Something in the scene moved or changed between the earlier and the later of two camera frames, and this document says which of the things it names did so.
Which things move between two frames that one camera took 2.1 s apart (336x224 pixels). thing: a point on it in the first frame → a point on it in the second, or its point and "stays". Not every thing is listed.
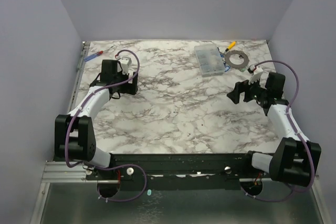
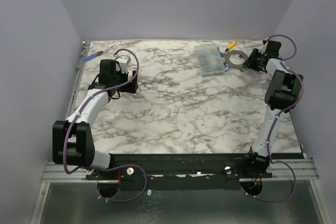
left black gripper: x=129 y=88 stays
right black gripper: x=247 y=91 → x=252 y=60
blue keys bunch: x=227 y=68 stays
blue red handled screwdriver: x=93 y=55 stays
